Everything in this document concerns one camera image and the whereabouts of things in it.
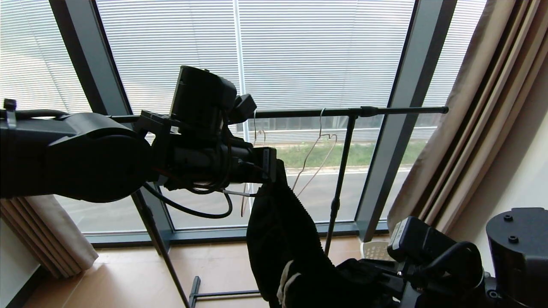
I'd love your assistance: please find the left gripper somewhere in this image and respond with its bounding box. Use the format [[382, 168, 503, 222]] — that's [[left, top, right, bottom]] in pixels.
[[165, 133, 279, 192]]

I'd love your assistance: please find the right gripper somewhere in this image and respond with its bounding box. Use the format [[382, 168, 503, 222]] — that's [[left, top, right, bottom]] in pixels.
[[387, 262, 486, 308]]

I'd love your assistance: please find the black garment with white cords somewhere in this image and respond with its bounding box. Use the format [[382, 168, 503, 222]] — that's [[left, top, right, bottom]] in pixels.
[[246, 159, 401, 308]]

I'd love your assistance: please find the pink clothes hanger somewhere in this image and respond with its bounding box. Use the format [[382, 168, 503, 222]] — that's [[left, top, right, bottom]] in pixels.
[[241, 109, 267, 216], [292, 108, 339, 197]]

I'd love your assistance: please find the white laundry basket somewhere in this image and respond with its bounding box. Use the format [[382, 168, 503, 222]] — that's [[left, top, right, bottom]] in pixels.
[[360, 240, 396, 262]]

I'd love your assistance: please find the black clothes rack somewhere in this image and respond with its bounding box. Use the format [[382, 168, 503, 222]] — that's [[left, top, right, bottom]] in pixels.
[[105, 106, 449, 308]]

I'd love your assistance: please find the beige curtain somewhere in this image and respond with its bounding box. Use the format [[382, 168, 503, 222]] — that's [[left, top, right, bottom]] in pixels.
[[387, 0, 548, 240], [0, 195, 99, 278]]

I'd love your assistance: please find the window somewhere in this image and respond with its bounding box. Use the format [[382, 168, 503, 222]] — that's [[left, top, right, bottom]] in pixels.
[[0, 0, 488, 249]]

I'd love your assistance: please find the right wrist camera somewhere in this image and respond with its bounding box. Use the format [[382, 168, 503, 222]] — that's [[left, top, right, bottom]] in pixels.
[[387, 216, 459, 267]]

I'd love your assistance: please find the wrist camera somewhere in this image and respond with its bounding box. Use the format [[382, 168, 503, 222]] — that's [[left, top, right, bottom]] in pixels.
[[229, 94, 258, 125], [387, 216, 459, 267]]

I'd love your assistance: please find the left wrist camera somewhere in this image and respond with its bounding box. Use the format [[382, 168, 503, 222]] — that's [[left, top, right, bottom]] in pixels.
[[229, 94, 258, 125]]

